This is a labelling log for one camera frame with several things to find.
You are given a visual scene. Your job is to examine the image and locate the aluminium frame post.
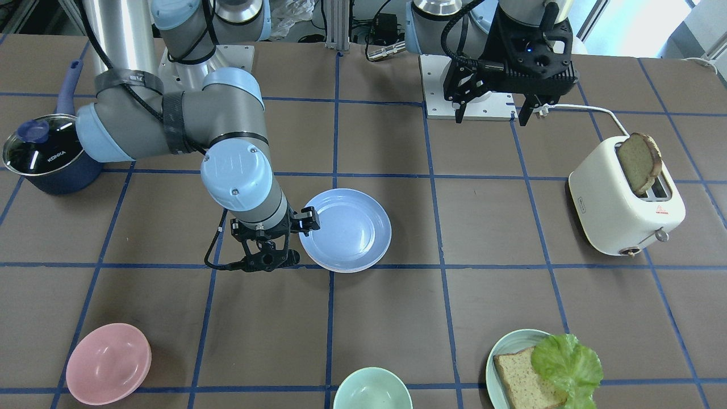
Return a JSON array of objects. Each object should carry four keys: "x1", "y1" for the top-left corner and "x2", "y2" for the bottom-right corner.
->
[{"x1": 321, "y1": 1, "x2": 351, "y2": 54}]

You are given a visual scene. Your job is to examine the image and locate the pink bowl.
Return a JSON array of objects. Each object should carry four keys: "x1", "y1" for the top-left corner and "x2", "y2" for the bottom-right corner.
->
[{"x1": 65, "y1": 323, "x2": 152, "y2": 406}]

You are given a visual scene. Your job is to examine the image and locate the toast slice in toaster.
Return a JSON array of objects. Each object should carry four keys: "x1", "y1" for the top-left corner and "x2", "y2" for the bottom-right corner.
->
[{"x1": 616, "y1": 132, "x2": 664, "y2": 196}]

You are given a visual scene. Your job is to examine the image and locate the white toaster power cord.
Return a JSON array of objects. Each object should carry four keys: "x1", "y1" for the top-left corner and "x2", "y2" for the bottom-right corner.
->
[{"x1": 537, "y1": 103, "x2": 628, "y2": 137}]

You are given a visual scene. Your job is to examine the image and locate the navy blue saucepan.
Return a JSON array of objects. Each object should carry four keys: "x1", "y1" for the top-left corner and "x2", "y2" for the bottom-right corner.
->
[{"x1": 2, "y1": 59, "x2": 104, "y2": 195}]

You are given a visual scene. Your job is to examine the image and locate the green plate with food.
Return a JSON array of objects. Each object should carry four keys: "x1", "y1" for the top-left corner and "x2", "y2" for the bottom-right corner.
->
[{"x1": 485, "y1": 329, "x2": 550, "y2": 408}]

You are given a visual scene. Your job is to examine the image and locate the green lettuce leaf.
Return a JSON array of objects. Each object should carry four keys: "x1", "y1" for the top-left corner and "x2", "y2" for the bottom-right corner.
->
[{"x1": 530, "y1": 333, "x2": 603, "y2": 408}]

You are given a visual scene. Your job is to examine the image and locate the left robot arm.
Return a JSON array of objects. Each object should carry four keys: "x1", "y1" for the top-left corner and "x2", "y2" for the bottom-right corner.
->
[{"x1": 405, "y1": 1, "x2": 580, "y2": 126}]

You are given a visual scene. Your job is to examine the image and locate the pink plate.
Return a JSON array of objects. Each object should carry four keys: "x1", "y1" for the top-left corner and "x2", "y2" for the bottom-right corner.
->
[{"x1": 307, "y1": 249, "x2": 387, "y2": 273}]

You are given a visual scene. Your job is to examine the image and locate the white toaster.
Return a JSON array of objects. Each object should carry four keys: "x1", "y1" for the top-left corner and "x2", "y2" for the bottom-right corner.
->
[{"x1": 567, "y1": 136, "x2": 686, "y2": 256}]

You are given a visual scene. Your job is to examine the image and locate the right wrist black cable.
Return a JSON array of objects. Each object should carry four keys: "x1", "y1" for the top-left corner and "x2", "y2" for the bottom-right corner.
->
[{"x1": 203, "y1": 209, "x2": 250, "y2": 271}]

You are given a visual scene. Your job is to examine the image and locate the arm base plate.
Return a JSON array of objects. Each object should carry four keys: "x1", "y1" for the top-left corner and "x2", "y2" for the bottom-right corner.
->
[
  {"x1": 157, "y1": 45, "x2": 255, "y2": 91},
  {"x1": 419, "y1": 52, "x2": 519, "y2": 121}
]

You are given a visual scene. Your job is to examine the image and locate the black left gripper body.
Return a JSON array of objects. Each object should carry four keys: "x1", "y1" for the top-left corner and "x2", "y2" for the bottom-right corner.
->
[{"x1": 442, "y1": 6, "x2": 579, "y2": 104}]

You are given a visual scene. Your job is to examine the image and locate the green bowl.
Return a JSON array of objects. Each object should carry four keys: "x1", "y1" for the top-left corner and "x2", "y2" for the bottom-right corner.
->
[{"x1": 332, "y1": 367, "x2": 413, "y2": 408}]

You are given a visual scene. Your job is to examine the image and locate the brown bread slice on plate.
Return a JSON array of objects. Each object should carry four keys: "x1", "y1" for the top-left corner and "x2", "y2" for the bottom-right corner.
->
[{"x1": 494, "y1": 346, "x2": 567, "y2": 408}]

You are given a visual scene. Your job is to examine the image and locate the blue plate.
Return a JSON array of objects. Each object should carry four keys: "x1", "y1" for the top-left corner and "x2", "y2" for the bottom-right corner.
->
[{"x1": 299, "y1": 188, "x2": 392, "y2": 258}]

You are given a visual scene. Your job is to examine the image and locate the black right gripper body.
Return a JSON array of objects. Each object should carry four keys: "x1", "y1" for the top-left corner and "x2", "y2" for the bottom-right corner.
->
[{"x1": 229, "y1": 206, "x2": 320, "y2": 273}]

